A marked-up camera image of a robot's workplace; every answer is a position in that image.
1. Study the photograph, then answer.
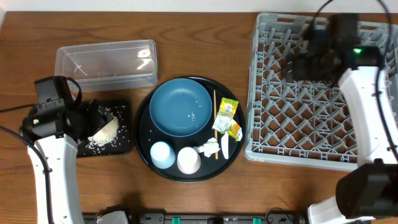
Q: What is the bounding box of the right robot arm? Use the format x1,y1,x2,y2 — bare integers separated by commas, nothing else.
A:
282,13,397,223

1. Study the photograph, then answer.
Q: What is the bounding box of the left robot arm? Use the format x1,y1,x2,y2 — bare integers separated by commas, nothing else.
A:
20,76,113,223

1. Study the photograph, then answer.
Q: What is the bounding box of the grey dishwasher rack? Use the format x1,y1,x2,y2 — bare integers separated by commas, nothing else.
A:
244,13,397,171

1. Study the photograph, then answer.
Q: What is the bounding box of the pile of rice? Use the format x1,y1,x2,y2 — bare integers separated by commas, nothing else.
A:
84,106,131,156

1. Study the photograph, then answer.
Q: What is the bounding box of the black rectangular tray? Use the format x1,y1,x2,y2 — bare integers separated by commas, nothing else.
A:
77,100,132,157

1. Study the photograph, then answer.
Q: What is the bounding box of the clear plastic bin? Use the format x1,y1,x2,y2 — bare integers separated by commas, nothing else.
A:
55,40,158,92

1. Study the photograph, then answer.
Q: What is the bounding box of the light blue cup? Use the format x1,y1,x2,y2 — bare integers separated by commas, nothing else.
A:
150,141,176,169

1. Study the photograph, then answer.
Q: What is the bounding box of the round black serving tray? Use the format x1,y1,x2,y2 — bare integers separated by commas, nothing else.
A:
134,77,244,182

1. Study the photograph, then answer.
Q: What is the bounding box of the white pink cup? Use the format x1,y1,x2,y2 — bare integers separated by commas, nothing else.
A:
177,147,201,175

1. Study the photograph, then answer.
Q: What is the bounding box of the green yellow snack wrapper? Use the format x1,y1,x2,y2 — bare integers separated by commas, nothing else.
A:
212,97,239,133

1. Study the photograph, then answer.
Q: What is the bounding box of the orange green torn wrapper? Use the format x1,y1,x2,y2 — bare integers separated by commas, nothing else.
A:
228,119,243,141

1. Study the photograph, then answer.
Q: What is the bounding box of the wooden chopstick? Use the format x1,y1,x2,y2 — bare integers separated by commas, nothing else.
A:
213,90,219,160

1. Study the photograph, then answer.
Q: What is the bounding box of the crumpled white tissue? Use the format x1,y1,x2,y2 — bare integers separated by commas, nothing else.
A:
194,138,220,157

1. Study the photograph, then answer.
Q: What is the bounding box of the white plastic spoon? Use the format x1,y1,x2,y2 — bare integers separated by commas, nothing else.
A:
221,132,229,159

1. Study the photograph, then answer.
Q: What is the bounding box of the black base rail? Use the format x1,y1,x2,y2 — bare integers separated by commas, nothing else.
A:
127,210,308,224

